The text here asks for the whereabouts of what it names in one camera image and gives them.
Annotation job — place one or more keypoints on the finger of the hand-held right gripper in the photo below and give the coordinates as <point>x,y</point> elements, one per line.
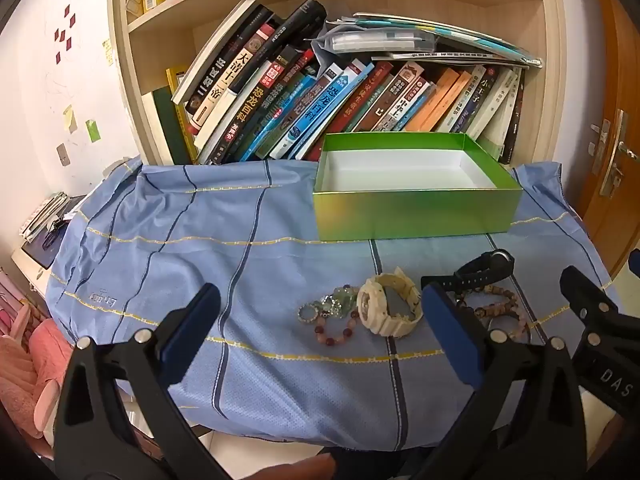
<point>590,295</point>

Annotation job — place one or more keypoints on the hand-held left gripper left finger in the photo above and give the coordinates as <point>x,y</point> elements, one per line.
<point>192,327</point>

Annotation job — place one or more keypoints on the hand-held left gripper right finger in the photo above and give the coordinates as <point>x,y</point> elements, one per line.
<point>450,330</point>

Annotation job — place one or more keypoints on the cream plastic wristwatch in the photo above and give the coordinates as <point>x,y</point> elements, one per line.
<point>400,327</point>

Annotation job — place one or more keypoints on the black wristwatch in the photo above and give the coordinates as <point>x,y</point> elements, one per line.
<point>492,262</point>

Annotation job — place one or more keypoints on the green cardboard box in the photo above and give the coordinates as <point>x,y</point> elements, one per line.
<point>415,215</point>

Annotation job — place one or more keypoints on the blue striped tablecloth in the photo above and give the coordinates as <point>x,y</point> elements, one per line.
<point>200,240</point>

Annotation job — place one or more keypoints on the pink plush item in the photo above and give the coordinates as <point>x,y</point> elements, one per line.
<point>40,360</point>

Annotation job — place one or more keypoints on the dark notebook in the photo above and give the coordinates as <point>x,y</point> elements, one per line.
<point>42,255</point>

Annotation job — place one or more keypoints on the person's leg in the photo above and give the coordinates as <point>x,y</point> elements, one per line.
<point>295,467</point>

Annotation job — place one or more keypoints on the white side table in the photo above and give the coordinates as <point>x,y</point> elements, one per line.
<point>27,270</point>

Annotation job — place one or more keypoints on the stack of loose papers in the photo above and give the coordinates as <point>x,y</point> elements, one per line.
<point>42,212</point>

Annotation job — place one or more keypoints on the brown wooden door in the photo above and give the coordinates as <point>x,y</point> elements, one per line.
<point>615,85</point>

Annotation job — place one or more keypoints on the green sticky note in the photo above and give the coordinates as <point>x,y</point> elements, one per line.
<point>93,130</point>

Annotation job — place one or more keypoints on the row of leaning books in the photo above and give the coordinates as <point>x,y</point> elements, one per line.
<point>260,110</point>

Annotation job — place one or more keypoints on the yellow sticky note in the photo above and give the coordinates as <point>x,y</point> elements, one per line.
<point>70,119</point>

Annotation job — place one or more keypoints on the wooden bookshelf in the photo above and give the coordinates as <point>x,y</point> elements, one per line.
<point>119,45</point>

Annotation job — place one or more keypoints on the stack of flat booklets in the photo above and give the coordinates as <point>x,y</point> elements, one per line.
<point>450,35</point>

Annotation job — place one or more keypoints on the grey wall sticker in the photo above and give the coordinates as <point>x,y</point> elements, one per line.
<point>63,154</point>

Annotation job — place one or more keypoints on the cluster of red wall stickers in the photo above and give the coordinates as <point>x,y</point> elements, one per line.
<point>64,35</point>

